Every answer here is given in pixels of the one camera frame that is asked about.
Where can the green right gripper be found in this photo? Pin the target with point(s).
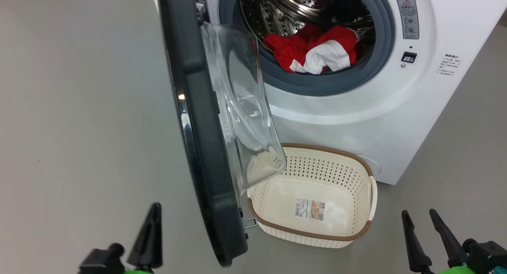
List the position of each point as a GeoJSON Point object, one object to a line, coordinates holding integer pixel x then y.
{"type": "Point", "coordinates": [459, 271]}

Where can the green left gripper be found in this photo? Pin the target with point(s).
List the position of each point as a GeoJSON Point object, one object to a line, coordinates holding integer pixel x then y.
{"type": "Point", "coordinates": [138, 271]}

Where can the black-rimmed glass washer door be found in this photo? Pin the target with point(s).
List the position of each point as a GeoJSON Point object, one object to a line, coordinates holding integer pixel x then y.
{"type": "Point", "coordinates": [202, 147]}

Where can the red garment with white panel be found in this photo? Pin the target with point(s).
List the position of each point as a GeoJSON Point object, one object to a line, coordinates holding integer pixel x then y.
{"type": "Point", "coordinates": [328, 54]}

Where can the cream basket with brown rim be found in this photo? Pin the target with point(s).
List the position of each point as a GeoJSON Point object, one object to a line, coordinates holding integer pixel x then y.
{"type": "Point", "coordinates": [348, 175]}

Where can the printed product label sticker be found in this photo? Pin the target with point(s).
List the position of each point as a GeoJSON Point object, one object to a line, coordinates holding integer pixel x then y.
{"type": "Point", "coordinates": [309, 209]}

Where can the white front-load washing machine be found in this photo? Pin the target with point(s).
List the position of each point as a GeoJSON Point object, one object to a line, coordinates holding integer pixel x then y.
{"type": "Point", "coordinates": [396, 119]}

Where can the grey rubber door gasket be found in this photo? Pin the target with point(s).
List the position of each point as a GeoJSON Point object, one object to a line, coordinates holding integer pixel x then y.
{"type": "Point", "coordinates": [317, 86]}

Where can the metal door hinge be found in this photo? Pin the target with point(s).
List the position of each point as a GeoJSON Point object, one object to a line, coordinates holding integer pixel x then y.
{"type": "Point", "coordinates": [202, 6]}

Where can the stainless steel washing machine drum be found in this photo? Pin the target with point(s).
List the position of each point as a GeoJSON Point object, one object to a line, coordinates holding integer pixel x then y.
{"type": "Point", "coordinates": [277, 12]}

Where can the round white filter cover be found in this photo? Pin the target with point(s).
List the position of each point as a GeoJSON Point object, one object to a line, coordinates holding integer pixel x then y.
{"type": "Point", "coordinates": [374, 165]}

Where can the grey warning sticker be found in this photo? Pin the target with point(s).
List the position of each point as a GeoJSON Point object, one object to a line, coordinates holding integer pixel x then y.
{"type": "Point", "coordinates": [408, 18]}

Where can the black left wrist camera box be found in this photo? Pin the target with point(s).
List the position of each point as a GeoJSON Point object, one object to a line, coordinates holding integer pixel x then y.
{"type": "Point", "coordinates": [99, 260]}

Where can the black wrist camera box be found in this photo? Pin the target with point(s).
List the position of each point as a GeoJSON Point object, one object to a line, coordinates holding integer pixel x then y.
{"type": "Point", "coordinates": [487, 256]}
{"type": "Point", "coordinates": [99, 260]}

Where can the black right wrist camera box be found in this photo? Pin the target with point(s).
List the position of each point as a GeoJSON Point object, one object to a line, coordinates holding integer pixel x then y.
{"type": "Point", "coordinates": [487, 256]}

